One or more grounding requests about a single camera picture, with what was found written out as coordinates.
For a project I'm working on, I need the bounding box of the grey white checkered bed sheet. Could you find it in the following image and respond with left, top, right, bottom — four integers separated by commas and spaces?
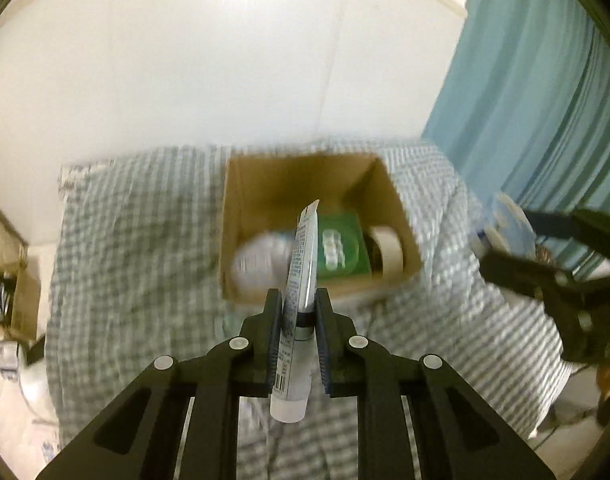
45, 136, 574, 480

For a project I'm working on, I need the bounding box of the white round plastic pouch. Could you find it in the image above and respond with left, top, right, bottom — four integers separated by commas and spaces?
230, 231, 294, 295

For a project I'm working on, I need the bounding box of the small brown bedside box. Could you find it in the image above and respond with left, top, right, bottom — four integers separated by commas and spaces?
0, 261, 40, 342

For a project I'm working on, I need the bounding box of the white toothpaste tube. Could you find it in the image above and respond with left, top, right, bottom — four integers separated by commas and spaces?
270, 200, 319, 424

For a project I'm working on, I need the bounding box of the brown cardboard box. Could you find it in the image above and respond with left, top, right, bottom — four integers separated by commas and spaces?
219, 153, 422, 306

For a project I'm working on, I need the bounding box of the blue floral tissue pack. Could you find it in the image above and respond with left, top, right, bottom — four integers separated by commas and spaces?
471, 193, 536, 260

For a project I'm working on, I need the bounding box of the beige masking tape roll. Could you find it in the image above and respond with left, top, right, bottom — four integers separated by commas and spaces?
363, 226, 404, 278

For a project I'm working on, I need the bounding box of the teal curtain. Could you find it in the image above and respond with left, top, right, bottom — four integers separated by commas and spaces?
424, 0, 610, 214

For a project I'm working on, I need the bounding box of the white headboard panel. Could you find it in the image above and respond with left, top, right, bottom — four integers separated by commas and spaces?
0, 0, 468, 244

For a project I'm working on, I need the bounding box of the green 999 medicine box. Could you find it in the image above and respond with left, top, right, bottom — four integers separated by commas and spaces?
317, 212, 371, 281

